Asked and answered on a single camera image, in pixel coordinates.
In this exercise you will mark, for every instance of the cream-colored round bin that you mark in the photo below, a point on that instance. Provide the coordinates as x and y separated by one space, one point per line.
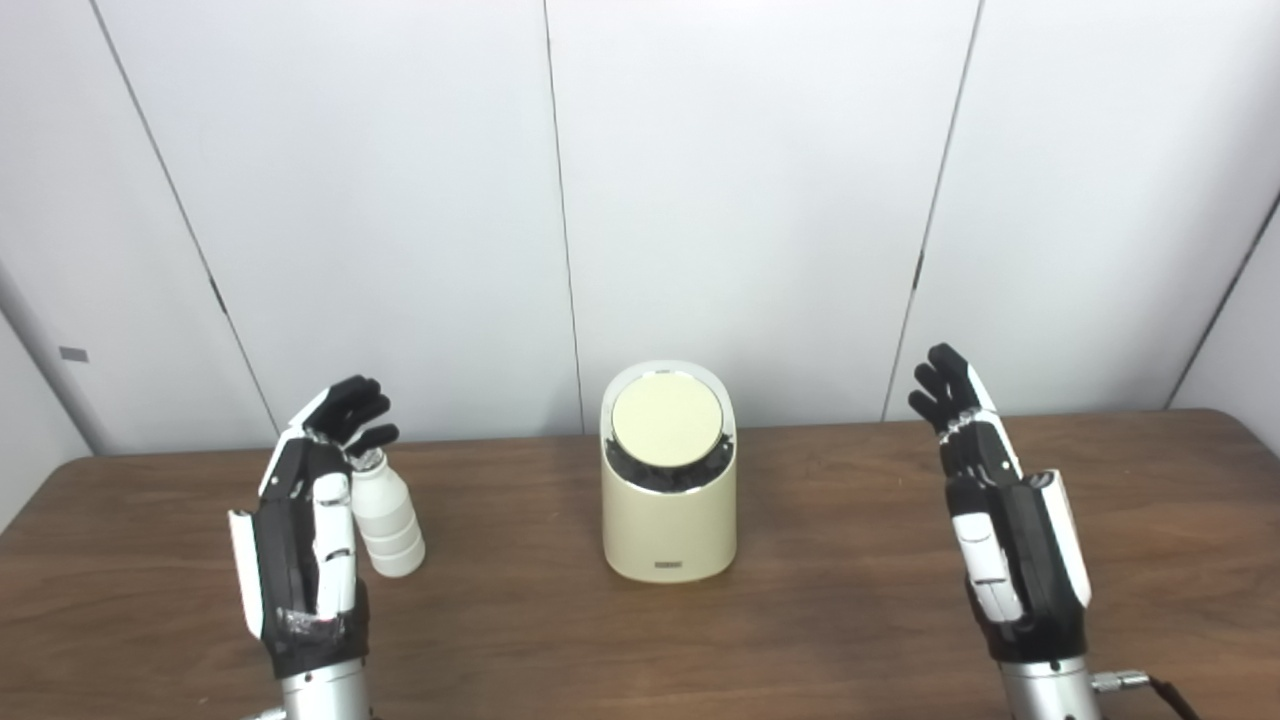
668 530

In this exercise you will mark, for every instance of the small gray wall tag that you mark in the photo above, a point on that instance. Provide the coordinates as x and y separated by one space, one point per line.
73 354

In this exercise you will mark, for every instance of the cream round bin lid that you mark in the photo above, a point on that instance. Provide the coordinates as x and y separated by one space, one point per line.
666 418

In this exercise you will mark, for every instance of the small white plastic bottle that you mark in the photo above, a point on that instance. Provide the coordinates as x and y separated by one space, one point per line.
390 530

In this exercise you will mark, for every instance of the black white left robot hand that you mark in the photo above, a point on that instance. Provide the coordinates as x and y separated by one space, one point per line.
290 560

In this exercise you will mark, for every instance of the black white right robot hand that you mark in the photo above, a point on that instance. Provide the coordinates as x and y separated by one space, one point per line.
1035 560

